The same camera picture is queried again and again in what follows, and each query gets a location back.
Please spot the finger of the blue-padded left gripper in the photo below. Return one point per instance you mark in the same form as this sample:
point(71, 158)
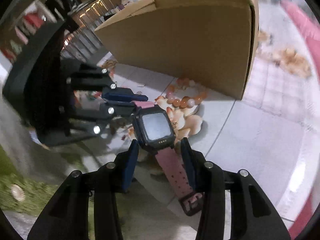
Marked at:
point(117, 108)
point(122, 95)

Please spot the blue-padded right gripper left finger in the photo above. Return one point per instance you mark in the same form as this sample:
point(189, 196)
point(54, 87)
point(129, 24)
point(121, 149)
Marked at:
point(66, 214)

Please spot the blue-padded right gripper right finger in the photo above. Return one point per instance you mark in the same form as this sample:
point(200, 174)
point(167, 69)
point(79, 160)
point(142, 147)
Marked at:
point(253, 216)

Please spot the pink strap digital watch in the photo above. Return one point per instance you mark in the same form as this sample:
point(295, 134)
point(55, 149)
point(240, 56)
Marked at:
point(156, 136)

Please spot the brown cardboard box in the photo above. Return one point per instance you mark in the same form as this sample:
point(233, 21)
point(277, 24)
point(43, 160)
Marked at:
point(212, 42)

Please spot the pink floral bedding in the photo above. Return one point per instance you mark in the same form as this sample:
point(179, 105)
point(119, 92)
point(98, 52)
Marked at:
point(307, 28)

